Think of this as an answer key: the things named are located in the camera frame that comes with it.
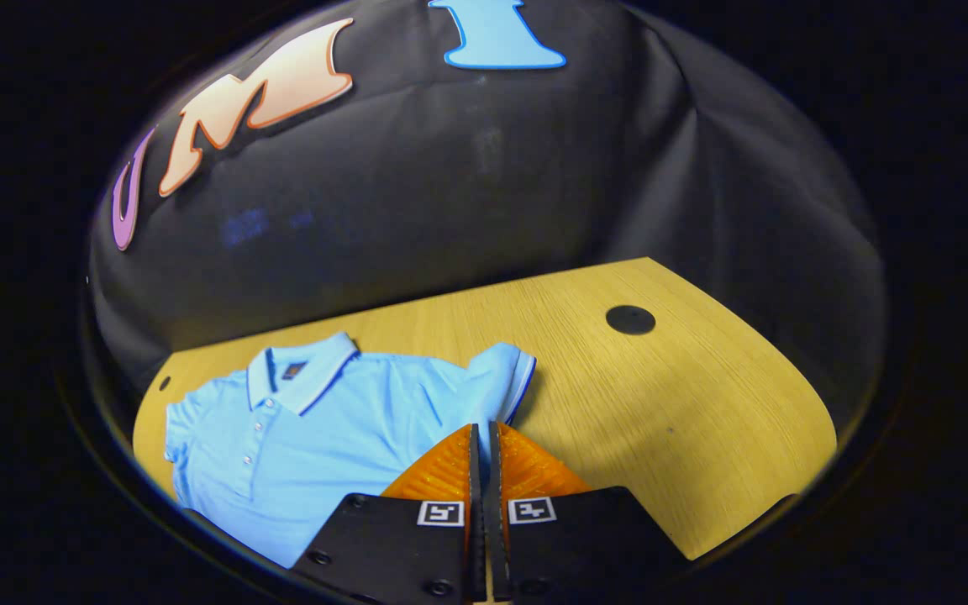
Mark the black backdrop cloth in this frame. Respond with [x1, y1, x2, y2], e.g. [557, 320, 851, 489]
[85, 0, 886, 421]

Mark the light blue polo T-shirt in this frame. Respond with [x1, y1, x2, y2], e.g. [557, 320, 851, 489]
[163, 331, 537, 569]

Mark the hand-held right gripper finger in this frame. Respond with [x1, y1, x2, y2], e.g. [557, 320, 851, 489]
[488, 420, 695, 602]
[291, 423, 487, 604]

